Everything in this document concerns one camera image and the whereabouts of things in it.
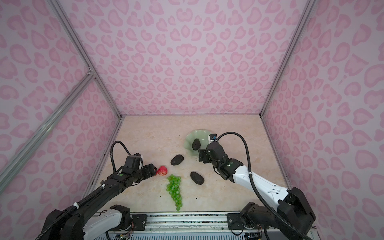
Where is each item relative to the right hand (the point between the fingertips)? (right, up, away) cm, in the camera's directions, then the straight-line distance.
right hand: (205, 149), depth 82 cm
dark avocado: (-17, -8, +9) cm, 20 cm away
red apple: (-24, -13, +4) cm, 28 cm away
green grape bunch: (-17, -20, -2) cm, 27 cm away
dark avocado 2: (-4, -17, +3) cm, 17 cm away
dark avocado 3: (-5, 0, +18) cm, 19 cm away
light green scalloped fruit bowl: (0, +6, +23) cm, 23 cm away
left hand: (-30, -12, +5) cm, 33 cm away
